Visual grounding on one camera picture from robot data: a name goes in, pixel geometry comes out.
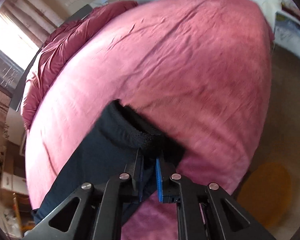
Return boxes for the black embroidered pants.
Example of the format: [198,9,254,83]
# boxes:
[32,100,185,224]

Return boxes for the round yellow stool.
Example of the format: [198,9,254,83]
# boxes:
[237,163,293,229]

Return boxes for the pink bed sheet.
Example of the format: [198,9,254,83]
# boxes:
[25,0,273,239]

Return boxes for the white cabinet with drawer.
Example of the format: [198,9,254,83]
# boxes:
[1,172,28,196]

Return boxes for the crimson duvet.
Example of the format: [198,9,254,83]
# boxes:
[21,0,138,130]

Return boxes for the floral curtains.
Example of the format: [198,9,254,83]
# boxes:
[0,0,63,127]

